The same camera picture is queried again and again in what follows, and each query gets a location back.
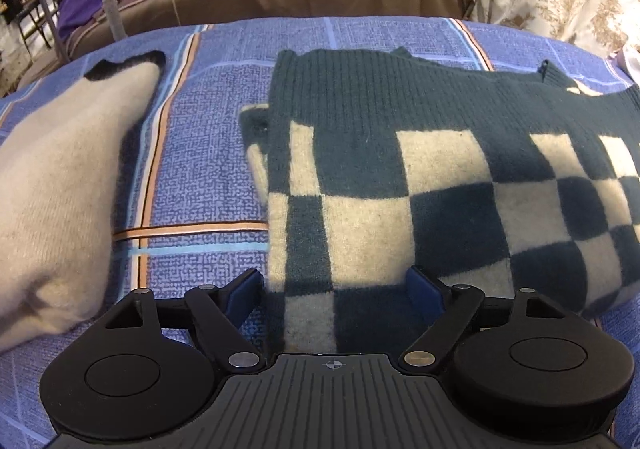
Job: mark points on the blue plaid bedsheet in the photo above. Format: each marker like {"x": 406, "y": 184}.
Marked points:
{"x": 210, "y": 129}

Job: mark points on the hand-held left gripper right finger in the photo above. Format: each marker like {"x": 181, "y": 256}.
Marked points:
{"x": 422, "y": 294}

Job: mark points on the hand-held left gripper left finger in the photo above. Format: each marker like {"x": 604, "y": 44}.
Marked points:
{"x": 245, "y": 291}

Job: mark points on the checkered knit sweater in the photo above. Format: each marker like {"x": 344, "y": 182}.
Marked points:
{"x": 450, "y": 209}

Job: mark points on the folded beige knit sweater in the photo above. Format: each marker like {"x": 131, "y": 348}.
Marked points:
{"x": 65, "y": 179}

